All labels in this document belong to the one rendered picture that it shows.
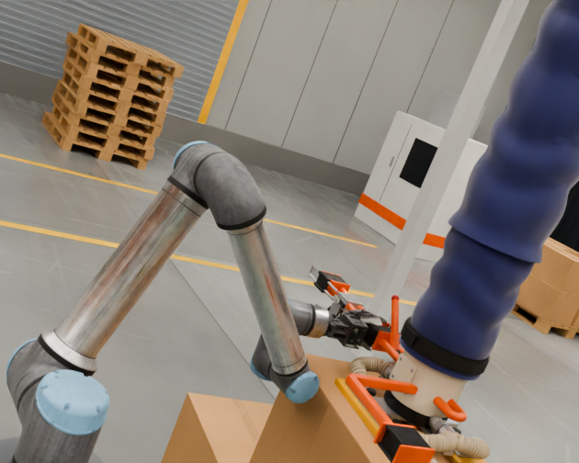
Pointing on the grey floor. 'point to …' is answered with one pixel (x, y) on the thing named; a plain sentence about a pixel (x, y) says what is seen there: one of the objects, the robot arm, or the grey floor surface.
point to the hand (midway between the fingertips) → (377, 331)
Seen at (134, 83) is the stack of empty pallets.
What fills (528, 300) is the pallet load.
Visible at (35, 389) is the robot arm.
